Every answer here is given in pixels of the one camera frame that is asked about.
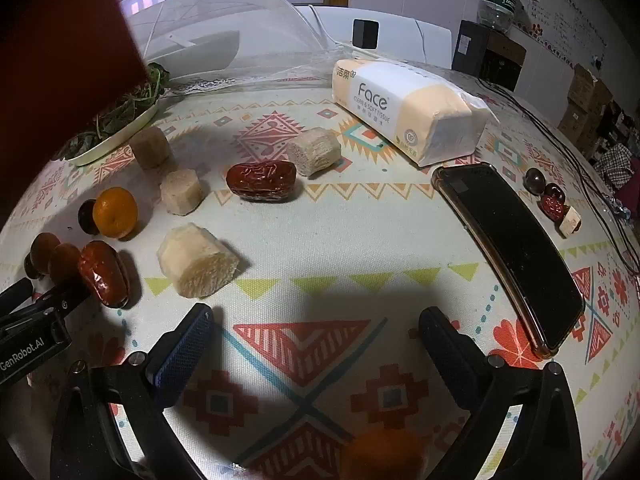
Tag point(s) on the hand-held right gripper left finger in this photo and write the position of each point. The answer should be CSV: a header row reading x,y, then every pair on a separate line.
x,y
186,355

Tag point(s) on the plaid cloth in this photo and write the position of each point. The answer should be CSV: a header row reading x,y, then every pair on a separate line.
x,y
617,165

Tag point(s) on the white mesh food cover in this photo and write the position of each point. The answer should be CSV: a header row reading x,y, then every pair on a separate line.
x,y
260,25

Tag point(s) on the brown longan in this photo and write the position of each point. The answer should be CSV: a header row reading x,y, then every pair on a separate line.
x,y
42,250
64,262

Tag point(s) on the green spinach leaves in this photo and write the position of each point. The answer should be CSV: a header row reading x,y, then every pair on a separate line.
x,y
130,100

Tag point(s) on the black smartphone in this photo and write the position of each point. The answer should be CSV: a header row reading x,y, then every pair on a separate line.
x,y
510,250

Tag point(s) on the small sugarcane piece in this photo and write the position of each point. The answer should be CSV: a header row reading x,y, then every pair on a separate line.
x,y
570,221

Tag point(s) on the white wall chart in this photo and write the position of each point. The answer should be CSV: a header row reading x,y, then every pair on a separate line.
x,y
565,20

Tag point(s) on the pale round plate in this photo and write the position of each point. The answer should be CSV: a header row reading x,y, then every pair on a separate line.
x,y
115,142

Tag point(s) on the large pale sugarcane piece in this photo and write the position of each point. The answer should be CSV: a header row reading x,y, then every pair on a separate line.
x,y
197,265

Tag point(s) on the small dark red fruit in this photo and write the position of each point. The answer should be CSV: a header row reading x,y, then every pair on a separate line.
x,y
554,190

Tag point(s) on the brownish sugarcane piece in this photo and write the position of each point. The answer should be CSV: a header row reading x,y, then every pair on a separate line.
x,y
150,147

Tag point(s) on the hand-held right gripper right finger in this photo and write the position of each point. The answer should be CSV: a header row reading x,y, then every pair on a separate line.
x,y
442,355

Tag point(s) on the grey bowl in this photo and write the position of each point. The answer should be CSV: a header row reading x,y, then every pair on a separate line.
x,y
210,47

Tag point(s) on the small dark round fruit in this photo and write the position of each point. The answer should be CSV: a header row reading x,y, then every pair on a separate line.
x,y
534,180

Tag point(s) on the small black cube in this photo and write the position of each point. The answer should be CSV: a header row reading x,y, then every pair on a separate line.
x,y
365,33

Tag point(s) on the red box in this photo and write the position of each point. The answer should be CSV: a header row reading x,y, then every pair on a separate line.
x,y
60,60

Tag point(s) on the orange tangerine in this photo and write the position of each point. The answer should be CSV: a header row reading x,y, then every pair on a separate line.
x,y
115,212
382,455

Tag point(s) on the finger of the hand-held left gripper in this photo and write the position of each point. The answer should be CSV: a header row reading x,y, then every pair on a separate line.
x,y
60,301
15,294

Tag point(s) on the white orange tissue pack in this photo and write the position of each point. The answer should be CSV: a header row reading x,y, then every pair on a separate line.
x,y
400,105

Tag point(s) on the white plastic chair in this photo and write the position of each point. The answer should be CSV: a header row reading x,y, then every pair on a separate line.
x,y
405,35

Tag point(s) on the small red date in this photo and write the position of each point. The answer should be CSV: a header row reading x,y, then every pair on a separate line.
x,y
552,208

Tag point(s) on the brown cardboard box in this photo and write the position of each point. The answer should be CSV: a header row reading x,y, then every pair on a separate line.
x,y
580,125
590,85

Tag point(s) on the black box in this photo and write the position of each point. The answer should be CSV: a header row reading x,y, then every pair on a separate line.
x,y
469,45

